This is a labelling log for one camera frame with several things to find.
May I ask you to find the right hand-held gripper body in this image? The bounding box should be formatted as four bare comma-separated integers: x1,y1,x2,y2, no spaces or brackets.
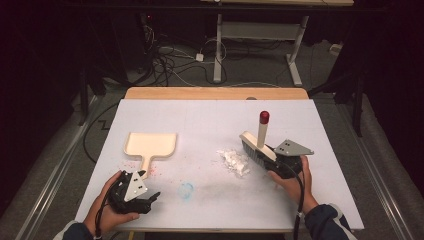
266,138,315,180

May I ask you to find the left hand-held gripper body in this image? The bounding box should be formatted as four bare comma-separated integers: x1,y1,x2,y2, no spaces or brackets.
107,169,153,215

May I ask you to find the cream plastic dustpan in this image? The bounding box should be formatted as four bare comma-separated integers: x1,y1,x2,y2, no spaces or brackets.
123,131,179,180

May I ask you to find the cream hand brush red cap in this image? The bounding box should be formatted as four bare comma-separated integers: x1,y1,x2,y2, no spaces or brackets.
238,110,278,168

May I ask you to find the pile of white paper scraps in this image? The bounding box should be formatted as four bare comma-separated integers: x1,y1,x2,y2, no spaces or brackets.
216,148,252,178

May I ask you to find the person's right hand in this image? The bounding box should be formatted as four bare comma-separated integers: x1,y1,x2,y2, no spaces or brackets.
267,155,320,215

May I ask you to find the person's left hand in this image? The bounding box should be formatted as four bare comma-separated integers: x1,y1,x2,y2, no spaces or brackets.
82,170,141,237

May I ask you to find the white table cover board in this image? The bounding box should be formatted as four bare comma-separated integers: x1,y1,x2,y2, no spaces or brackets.
74,98,366,234

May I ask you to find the wooden table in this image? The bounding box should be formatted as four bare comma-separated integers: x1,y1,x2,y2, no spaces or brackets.
123,86,310,101

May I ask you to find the black stand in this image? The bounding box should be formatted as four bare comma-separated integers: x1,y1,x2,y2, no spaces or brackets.
77,64,92,127
307,71,365,138

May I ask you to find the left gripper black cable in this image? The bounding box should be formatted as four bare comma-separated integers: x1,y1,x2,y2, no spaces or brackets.
94,188,114,240

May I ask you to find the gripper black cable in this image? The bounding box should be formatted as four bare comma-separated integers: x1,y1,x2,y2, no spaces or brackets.
94,188,114,240
283,162,306,240

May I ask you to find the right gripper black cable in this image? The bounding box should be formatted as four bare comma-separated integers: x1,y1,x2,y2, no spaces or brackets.
283,162,306,240

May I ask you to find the black floor cable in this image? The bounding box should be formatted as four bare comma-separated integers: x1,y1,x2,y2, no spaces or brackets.
82,101,122,165

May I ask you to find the metal floor rail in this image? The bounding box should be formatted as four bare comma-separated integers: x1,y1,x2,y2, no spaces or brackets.
335,99,415,240
14,95,102,240

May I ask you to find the tangle of floor cables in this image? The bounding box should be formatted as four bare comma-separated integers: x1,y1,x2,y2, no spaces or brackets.
133,13,232,88

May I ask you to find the white metal table frame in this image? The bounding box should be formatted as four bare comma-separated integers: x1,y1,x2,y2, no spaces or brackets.
199,0,355,88

